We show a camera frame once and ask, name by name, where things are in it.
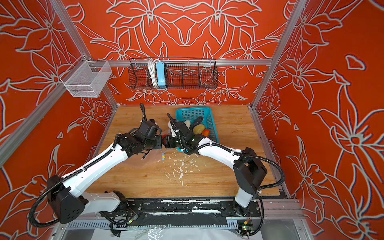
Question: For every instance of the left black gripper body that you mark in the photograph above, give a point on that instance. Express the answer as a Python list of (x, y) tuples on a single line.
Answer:
[(155, 143)]

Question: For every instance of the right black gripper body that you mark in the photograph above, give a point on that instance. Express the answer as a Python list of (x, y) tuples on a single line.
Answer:
[(174, 142)]

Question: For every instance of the clear zip top bag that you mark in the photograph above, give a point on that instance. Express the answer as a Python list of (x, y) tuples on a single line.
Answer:
[(142, 160)]

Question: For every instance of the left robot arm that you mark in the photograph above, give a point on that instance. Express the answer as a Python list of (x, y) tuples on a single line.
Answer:
[(67, 195)]

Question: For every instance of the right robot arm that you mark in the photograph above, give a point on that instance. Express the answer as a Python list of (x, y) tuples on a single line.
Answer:
[(247, 166)]

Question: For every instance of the white radish toy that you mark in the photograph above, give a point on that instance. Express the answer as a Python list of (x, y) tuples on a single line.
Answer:
[(187, 123)]

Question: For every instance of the upper yellow potato toy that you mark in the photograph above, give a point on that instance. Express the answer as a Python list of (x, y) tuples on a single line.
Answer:
[(198, 129)]

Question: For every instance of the dark eggplant toy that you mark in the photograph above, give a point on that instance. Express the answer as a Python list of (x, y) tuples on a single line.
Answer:
[(196, 122)]

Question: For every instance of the teal plastic basket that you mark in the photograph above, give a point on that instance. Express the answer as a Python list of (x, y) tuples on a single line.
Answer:
[(191, 114)]

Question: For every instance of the red yellow mango toy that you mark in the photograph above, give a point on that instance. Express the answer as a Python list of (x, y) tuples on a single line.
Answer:
[(206, 132)]

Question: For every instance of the light blue box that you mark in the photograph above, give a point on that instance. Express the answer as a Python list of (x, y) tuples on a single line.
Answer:
[(160, 67)]

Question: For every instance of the black wire wall basket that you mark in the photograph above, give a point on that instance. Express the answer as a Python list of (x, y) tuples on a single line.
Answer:
[(181, 74)]

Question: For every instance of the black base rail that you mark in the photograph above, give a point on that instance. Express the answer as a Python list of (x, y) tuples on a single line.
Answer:
[(209, 212)]

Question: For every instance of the clear plastic wall bin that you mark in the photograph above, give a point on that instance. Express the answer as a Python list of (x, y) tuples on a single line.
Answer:
[(86, 79)]

